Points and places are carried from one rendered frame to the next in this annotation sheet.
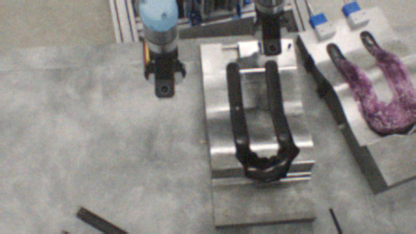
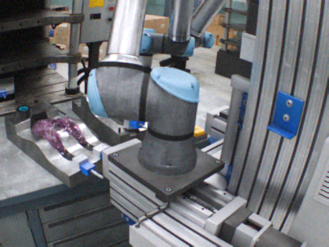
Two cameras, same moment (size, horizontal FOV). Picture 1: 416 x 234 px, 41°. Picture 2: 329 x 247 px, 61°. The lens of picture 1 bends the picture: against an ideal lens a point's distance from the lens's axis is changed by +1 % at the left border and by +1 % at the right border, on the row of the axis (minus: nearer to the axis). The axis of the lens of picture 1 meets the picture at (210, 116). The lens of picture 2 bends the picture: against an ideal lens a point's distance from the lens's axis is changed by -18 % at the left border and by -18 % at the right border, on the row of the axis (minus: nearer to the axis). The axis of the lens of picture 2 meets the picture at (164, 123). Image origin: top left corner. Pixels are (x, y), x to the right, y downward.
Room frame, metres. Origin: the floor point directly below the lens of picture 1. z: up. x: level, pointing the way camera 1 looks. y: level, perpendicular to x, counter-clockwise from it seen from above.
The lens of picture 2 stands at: (1.82, -0.65, 1.49)
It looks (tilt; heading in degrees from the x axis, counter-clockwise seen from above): 25 degrees down; 149
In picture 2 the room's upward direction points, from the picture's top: 6 degrees clockwise
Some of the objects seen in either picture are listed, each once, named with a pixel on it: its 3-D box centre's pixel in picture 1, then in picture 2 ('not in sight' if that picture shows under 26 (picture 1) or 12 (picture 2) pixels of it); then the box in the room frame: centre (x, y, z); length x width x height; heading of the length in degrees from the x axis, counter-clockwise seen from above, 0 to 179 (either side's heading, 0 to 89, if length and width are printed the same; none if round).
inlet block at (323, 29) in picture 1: (317, 19); (110, 158); (0.86, -0.29, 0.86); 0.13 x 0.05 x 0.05; 27
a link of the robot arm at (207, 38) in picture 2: not in sight; (198, 38); (0.69, 0.16, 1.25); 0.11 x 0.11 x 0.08; 29
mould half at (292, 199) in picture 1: (255, 127); (115, 110); (0.51, -0.12, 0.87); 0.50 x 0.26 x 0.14; 9
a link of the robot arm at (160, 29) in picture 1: (159, 16); not in sight; (0.60, 0.13, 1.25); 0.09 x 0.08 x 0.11; 29
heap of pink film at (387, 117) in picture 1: (381, 85); (55, 128); (0.65, -0.45, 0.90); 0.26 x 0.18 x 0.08; 27
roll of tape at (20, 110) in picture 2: not in sight; (24, 112); (0.50, -0.59, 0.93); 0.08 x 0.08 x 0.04
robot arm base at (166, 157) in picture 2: not in sight; (169, 142); (1.19, -0.25, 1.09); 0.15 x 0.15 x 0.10
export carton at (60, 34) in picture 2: not in sight; (67, 33); (-4.75, 0.72, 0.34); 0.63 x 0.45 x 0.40; 21
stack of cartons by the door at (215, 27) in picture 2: not in sight; (221, 29); (-4.42, 4.45, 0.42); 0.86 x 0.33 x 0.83; 21
